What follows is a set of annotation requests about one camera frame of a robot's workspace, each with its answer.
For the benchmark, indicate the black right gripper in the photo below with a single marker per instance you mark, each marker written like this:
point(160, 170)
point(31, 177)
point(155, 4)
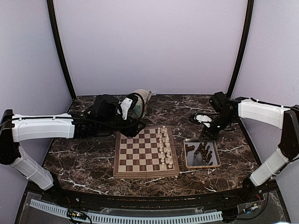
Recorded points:
point(207, 132)

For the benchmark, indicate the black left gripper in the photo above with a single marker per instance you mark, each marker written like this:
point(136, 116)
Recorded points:
point(131, 130)

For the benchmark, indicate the metal tray with wooden rim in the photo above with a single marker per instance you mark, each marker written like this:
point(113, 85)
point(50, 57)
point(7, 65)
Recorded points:
point(201, 154)

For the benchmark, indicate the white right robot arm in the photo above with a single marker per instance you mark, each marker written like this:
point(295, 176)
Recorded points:
point(272, 128)

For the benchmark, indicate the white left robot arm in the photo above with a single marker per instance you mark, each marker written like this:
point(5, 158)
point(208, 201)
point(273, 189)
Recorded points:
point(15, 128)

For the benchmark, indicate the wooden chess board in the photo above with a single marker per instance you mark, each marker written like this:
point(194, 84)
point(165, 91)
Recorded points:
point(144, 156)

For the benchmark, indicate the white chess king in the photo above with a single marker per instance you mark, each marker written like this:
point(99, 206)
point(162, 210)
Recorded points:
point(167, 142)

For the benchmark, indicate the white chess queen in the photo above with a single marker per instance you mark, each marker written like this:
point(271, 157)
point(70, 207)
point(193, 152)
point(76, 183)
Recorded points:
point(168, 152)

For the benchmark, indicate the coral painted ceramic mug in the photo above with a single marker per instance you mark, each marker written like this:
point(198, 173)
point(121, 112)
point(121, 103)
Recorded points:
point(146, 95)

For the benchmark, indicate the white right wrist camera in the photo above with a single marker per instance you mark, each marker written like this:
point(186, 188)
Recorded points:
point(199, 118)

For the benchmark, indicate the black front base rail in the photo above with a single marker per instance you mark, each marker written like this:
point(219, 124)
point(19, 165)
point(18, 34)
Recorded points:
point(213, 200)

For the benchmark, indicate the white slotted cable duct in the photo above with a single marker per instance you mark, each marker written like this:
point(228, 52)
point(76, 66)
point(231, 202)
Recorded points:
point(118, 216)

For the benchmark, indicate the black right corner post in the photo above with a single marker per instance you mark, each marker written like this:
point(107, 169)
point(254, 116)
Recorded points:
point(242, 47)

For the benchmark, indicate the black corner post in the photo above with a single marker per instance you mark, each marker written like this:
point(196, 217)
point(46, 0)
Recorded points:
point(242, 47)
point(59, 48)

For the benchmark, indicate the black left corner post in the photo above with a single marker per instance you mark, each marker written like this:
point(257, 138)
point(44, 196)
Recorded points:
point(59, 48)

